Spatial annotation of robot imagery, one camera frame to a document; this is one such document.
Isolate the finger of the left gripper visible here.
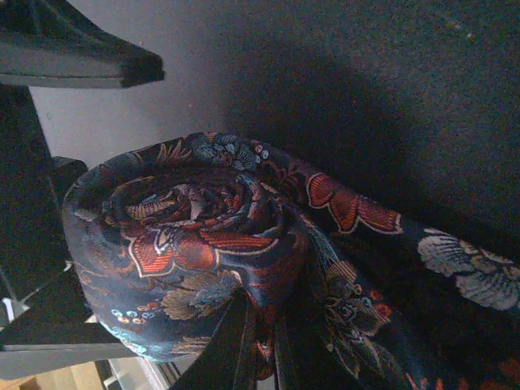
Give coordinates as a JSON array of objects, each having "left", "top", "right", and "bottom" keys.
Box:
[
  {"left": 1, "top": 84, "right": 88, "bottom": 323},
  {"left": 1, "top": 1, "right": 165, "bottom": 89}
]

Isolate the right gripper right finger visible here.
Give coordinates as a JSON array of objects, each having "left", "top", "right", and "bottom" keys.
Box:
[{"left": 274, "top": 310, "right": 320, "bottom": 390}]

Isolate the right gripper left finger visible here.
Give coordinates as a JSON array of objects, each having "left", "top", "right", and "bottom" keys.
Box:
[{"left": 171, "top": 292, "right": 257, "bottom": 390}]

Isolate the navy floral tie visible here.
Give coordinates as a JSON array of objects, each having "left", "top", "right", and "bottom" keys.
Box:
[{"left": 63, "top": 133, "right": 519, "bottom": 389}]

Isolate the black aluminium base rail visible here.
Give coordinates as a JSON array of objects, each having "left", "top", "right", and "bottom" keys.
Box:
[{"left": 1, "top": 269, "right": 136, "bottom": 379}]

